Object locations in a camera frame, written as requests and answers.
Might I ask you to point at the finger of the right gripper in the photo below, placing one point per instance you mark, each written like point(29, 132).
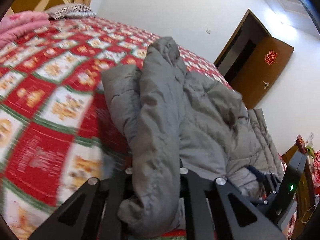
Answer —
point(260, 177)

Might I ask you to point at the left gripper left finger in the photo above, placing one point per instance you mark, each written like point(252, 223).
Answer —
point(91, 212)

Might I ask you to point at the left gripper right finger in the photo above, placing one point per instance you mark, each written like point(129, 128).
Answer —
point(217, 210)

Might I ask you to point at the grey puffer jacket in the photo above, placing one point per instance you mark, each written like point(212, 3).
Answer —
point(173, 118)

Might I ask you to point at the wooden dresser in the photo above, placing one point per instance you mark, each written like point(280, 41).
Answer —
point(305, 195)

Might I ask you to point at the clutter on dresser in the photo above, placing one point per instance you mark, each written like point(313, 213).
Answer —
point(312, 156)

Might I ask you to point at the red patterned bedspread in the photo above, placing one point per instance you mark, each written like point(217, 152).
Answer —
point(56, 129)

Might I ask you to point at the red double happiness decal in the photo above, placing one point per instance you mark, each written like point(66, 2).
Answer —
point(270, 57)

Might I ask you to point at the brown wooden door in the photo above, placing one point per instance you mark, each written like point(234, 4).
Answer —
point(249, 80)

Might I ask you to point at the striped grey pillow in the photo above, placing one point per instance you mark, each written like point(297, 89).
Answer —
point(70, 10)

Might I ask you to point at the pink folded quilt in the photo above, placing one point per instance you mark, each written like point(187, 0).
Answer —
point(16, 25)

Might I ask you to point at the silver door handle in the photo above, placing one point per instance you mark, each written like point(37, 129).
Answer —
point(266, 85)

